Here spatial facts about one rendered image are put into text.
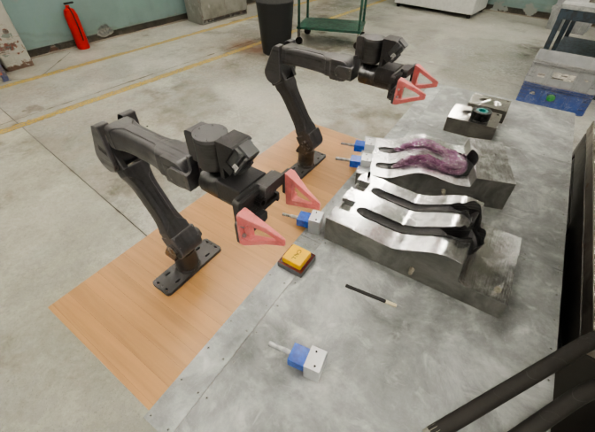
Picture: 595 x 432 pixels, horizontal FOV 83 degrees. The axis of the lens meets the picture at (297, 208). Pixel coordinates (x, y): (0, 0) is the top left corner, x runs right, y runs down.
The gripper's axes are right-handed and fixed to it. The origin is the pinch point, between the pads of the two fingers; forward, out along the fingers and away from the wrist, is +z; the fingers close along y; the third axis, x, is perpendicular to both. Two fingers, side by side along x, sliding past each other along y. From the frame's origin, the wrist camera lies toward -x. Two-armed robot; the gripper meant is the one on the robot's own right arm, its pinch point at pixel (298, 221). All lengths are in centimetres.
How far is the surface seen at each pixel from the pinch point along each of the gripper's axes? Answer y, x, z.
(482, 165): 81, 29, 19
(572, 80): 374, 88, 54
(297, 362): -6.0, 35.9, 4.2
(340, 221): 32.1, 31.1, -7.4
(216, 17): 413, 119, -456
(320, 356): -2.5, 34.5, 7.8
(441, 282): 33, 36, 23
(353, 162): 64, 34, -20
